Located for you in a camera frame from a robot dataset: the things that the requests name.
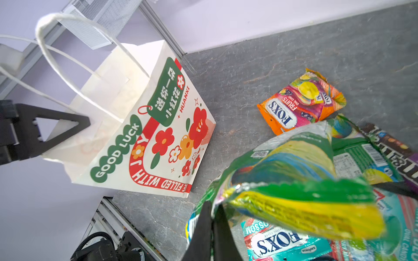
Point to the teal Fox's mint bag right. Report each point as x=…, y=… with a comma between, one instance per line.
x=400, y=243

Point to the teal Fox's mint candy bag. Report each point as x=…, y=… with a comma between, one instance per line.
x=266, y=242

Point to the green yellow snack bag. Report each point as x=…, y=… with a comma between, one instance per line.
x=291, y=181

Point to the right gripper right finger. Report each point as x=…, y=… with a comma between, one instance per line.
x=224, y=247

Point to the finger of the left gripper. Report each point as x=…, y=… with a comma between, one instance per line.
x=21, y=138

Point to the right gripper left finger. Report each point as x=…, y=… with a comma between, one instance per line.
x=200, y=246

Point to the green candy bag back side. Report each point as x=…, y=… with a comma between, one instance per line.
x=356, y=156

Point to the orange Fox's fruits candy bag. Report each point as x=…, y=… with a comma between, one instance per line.
x=307, y=100

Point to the purple M&M's packet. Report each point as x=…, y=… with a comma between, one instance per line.
x=402, y=157

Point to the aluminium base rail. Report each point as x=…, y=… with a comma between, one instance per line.
x=130, y=225

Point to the white floral paper bag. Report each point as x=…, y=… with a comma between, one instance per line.
x=149, y=127

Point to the white mesh box basket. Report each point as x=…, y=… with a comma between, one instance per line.
x=113, y=15

